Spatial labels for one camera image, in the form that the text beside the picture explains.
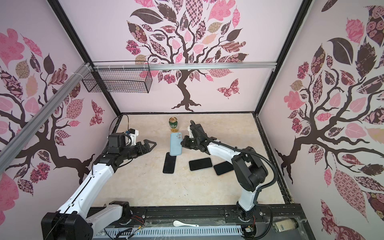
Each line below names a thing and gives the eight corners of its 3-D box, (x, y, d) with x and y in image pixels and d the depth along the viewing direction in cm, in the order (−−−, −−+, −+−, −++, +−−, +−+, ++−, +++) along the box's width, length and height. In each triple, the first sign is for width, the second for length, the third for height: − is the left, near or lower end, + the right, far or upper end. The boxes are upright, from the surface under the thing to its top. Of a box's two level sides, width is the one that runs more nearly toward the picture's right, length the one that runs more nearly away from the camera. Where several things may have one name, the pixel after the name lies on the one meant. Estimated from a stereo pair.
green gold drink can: (170, 132, 111) (168, 123, 102) (171, 126, 115) (169, 116, 106) (178, 132, 111) (176, 123, 102) (178, 126, 115) (177, 116, 106)
